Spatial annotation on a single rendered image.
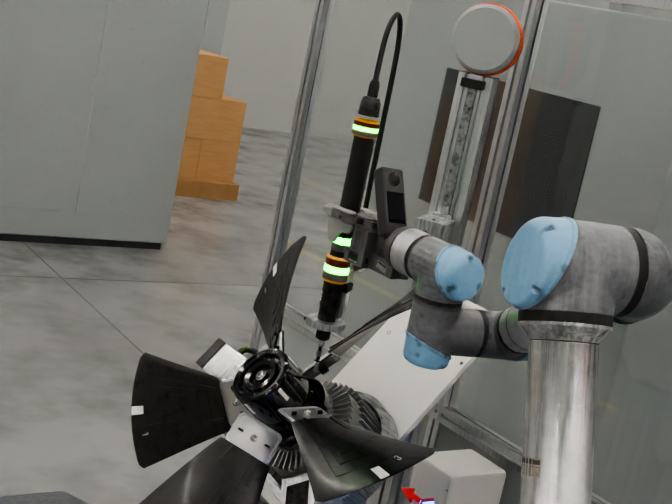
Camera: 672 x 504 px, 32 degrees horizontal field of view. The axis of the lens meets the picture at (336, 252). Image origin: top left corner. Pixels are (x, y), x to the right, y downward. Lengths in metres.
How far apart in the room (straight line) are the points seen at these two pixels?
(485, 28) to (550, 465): 1.38
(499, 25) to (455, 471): 0.98
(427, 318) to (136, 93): 6.08
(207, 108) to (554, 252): 8.84
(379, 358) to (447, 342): 0.63
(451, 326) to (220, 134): 8.58
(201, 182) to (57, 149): 2.77
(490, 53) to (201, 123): 7.67
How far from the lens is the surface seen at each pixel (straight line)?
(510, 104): 2.72
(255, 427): 2.12
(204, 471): 2.09
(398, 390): 2.31
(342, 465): 1.90
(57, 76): 7.53
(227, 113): 10.27
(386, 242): 1.83
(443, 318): 1.76
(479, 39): 2.61
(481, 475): 2.59
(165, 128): 7.85
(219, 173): 10.36
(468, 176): 2.62
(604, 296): 1.43
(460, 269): 1.72
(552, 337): 1.42
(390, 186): 1.88
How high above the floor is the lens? 1.90
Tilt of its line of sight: 12 degrees down
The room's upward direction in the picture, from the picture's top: 12 degrees clockwise
